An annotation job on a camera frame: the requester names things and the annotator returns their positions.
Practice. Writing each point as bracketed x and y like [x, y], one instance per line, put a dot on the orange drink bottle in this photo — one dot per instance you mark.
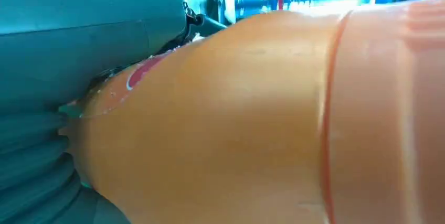
[226, 128]

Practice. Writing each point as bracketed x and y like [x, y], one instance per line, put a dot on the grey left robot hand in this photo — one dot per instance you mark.
[76, 27]

